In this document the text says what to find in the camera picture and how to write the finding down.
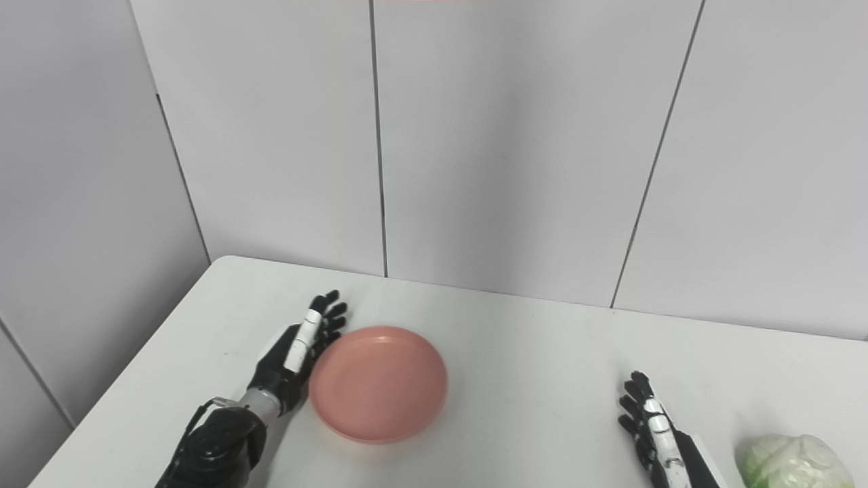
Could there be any pink round plate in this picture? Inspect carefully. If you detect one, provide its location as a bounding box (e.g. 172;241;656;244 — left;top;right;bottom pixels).
309;326;449;445

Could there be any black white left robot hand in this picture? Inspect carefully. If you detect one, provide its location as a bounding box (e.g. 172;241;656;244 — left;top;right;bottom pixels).
248;290;349;415

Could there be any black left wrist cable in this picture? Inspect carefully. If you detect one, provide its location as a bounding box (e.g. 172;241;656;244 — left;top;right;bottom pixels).
171;396;239;475

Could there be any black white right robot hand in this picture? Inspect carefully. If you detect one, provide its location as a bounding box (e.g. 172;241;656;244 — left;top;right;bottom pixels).
617;371;730;488

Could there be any green white toy cabbage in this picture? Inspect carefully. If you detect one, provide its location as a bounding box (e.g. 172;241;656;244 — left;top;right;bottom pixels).
736;434;855;488

